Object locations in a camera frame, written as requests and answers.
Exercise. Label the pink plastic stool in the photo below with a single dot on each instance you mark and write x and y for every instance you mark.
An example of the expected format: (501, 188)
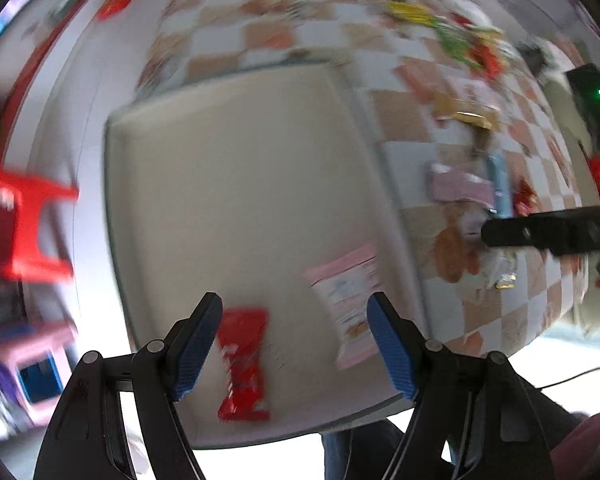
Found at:
(35, 356)

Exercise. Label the green snack packet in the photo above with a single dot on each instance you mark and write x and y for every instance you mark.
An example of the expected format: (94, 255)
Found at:
(457, 43)

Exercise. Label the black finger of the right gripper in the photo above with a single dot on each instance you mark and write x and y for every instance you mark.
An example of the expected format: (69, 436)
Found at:
(561, 232)

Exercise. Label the gold brown snack packet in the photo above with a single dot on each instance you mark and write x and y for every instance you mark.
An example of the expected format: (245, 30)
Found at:
(468, 112)

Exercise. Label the pink white snack packet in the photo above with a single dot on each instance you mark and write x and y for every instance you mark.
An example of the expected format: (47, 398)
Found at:
(344, 286)

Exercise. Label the red snack packet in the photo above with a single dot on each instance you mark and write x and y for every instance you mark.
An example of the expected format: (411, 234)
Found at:
(240, 338)

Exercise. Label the blue snack bar packet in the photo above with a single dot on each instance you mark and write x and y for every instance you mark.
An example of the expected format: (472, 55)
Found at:
(497, 170)

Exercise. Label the checkered tablecloth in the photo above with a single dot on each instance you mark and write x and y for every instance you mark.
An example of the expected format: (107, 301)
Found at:
(475, 302)

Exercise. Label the pink wafer packet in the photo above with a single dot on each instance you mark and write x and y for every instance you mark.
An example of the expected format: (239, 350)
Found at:
(449, 184)

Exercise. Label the yellow snack packet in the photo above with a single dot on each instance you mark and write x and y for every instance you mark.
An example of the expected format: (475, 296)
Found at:
(411, 13)

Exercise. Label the red plastic stool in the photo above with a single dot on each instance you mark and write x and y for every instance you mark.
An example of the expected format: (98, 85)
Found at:
(22, 200)

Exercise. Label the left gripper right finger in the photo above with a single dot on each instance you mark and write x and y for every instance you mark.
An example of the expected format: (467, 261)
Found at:
(472, 419)

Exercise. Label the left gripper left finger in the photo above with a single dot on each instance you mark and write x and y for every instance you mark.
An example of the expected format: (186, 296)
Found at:
(85, 439)

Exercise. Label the white storage tray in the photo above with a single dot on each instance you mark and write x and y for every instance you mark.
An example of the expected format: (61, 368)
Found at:
(238, 185)

